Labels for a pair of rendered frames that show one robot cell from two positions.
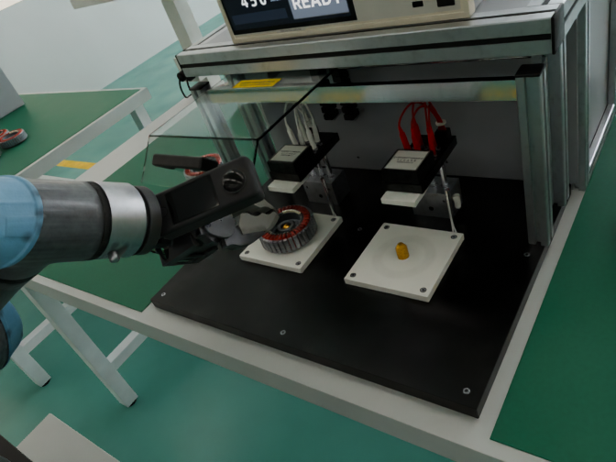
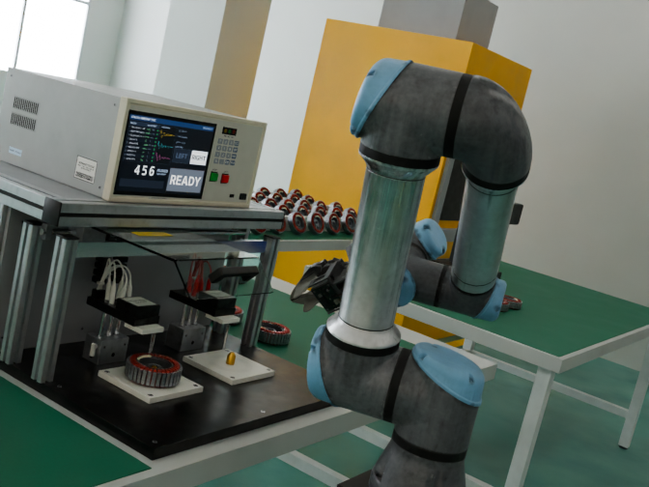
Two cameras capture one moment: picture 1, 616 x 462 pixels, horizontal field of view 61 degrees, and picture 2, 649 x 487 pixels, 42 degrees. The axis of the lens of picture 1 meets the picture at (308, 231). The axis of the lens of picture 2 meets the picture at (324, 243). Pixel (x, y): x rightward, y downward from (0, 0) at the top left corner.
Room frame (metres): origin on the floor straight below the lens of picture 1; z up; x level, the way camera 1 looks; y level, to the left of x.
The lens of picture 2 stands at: (0.94, 1.68, 1.39)
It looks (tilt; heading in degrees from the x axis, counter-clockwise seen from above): 9 degrees down; 257
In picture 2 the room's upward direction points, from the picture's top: 13 degrees clockwise
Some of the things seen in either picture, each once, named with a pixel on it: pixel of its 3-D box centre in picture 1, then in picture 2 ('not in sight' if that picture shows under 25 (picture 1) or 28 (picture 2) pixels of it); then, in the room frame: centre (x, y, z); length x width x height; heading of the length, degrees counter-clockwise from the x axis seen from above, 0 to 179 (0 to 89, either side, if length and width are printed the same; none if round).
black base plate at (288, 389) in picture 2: (349, 248); (185, 378); (0.76, -0.06, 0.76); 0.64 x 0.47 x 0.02; 44
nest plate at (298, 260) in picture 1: (291, 237); (151, 381); (0.84, 0.04, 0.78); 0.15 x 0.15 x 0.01; 44
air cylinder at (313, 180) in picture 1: (325, 185); (105, 346); (0.94, -0.07, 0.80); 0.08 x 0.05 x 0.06; 44
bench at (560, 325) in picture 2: not in sight; (493, 369); (-0.83, -1.84, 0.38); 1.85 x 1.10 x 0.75; 44
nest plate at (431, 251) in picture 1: (403, 258); (229, 365); (0.66, -0.13, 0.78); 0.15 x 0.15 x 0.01; 44
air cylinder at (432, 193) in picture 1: (435, 196); (185, 335); (0.76, -0.24, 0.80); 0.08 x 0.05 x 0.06; 44
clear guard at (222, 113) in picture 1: (247, 117); (177, 257); (0.84, 0.02, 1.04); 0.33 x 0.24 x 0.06; 134
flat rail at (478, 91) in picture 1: (333, 93); (183, 247); (0.82, -0.12, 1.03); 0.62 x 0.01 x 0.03; 44
